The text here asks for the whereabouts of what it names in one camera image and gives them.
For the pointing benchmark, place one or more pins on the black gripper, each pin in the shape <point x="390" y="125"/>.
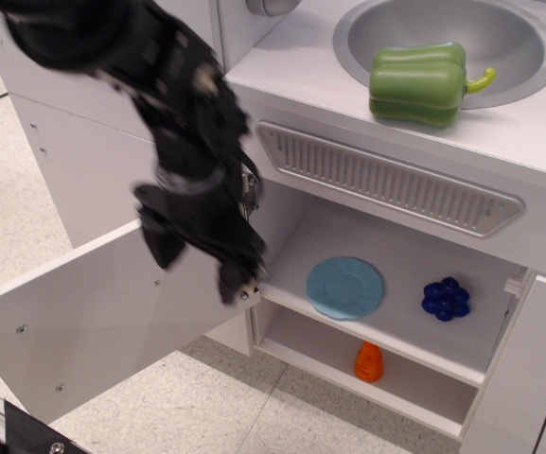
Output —
<point x="205" y="214"/>

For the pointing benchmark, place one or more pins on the light blue toy plate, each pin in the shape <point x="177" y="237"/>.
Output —
<point x="344" y="288"/>

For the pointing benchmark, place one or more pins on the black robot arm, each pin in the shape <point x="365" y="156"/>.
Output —
<point x="177" y="86"/>

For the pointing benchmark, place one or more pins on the white toy kitchen cabinet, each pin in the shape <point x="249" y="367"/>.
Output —
<point x="416" y="202"/>

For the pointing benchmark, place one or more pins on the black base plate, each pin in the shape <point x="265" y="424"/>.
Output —
<point x="26" y="434"/>

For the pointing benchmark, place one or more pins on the green toy bell pepper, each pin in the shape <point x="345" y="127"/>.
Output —
<point x="423" y="84"/>

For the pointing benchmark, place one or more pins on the orange toy carrot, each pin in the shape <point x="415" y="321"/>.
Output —
<point x="368" y="365"/>

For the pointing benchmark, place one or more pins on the blue toy grapes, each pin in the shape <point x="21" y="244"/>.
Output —
<point x="446" y="299"/>

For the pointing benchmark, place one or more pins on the upper metal hinge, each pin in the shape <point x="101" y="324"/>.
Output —
<point x="250" y="186"/>

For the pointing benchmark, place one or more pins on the white cabinet door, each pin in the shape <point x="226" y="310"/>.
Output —
<point x="79" y="325"/>
<point x="511" y="413"/>

